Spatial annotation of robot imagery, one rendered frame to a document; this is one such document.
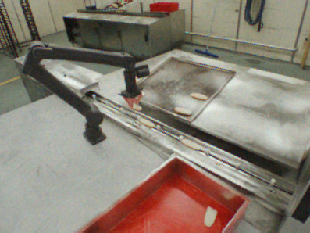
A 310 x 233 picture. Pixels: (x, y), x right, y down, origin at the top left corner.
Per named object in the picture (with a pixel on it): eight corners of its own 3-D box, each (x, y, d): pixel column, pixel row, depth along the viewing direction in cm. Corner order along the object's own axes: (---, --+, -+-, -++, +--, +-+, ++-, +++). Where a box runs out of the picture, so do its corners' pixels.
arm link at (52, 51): (32, 53, 84) (32, 60, 76) (32, 39, 81) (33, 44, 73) (127, 64, 106) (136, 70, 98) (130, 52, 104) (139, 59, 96)
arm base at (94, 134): (82, 134, 113) (92, 145, 105) (78, 123, 109) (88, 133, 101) (96, 127, 118) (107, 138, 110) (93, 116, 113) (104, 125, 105)
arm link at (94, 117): (12, 61, 81) (11, 68, 74) (37, 37, 81) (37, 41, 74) (90, 120, 111) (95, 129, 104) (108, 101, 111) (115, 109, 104)
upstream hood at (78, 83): (16, 66, 210) (12, 58, 206) (32, 60, 221) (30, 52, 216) (78, 101, 139) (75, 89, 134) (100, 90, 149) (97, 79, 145)
